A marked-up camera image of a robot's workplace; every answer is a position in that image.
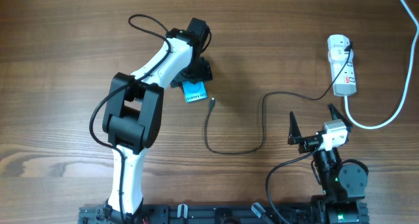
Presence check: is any white power strip cord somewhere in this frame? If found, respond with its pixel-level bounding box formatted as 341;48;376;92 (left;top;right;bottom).
343;0;419;130

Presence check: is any white power strip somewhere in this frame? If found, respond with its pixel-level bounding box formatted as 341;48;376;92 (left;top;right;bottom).
327;34;357;97

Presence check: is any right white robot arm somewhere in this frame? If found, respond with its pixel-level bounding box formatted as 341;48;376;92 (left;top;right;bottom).
288;103;369;223

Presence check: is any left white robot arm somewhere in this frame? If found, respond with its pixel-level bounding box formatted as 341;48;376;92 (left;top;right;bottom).
102;18;213;223

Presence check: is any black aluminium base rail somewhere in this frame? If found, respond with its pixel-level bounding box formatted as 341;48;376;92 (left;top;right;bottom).
77;202;370;224

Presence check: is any black charger cable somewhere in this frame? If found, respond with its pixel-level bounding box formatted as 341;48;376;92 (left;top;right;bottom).
204;41;354;155

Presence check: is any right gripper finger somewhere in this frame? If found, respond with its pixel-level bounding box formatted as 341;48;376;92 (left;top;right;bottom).
287;111;302;145
327;103;353;132

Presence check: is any blue Galaxy smartphone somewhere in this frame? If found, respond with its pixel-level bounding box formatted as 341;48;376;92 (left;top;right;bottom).
182;81;208;103

